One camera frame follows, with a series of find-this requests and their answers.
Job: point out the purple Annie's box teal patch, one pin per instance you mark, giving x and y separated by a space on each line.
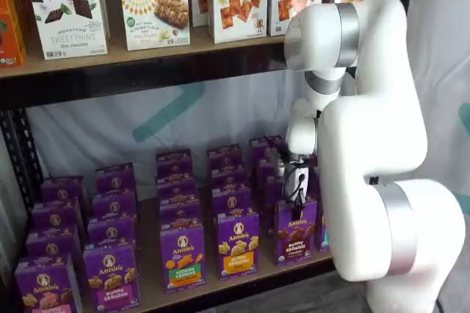
323 232

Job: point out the orange cheddar pretzel crackers box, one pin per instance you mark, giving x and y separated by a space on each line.
238 4

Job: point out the purple Annie's box magenta patch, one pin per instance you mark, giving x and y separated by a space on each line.
110 276
110 230
115 179
114 204

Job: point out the wooden shelf board with Annie's boxes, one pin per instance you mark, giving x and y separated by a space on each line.
147 254

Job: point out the orange snack box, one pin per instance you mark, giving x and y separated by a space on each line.
11 26

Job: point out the white Sweet Thins box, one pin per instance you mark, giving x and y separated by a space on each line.
66 15

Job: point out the Simple Mills almond bar box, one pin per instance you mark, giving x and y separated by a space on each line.
154 11

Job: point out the purple Annie's box brown patch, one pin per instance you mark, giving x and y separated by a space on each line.
262 147
273 191
293 239
266 169

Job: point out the black metal shelf rack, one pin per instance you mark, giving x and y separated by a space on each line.
110 83

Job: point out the purple Annie's box orange patch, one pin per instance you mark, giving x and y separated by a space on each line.
227 177
224 157
238 250
231 201

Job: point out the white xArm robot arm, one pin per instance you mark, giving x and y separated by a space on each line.
385 144

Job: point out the purple Annie's box pink patch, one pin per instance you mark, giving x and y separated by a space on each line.
51 239
62 190
55 214
47 283

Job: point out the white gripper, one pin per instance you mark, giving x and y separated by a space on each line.
293 180

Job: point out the wooden shelf board with crackers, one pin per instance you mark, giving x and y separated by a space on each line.
147 56

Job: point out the teal tape strip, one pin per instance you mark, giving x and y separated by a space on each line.
465 118
167 111

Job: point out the purple Annie's hidden veggies box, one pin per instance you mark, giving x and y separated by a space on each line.
180 214
178 191
181 261
174 158
175 175

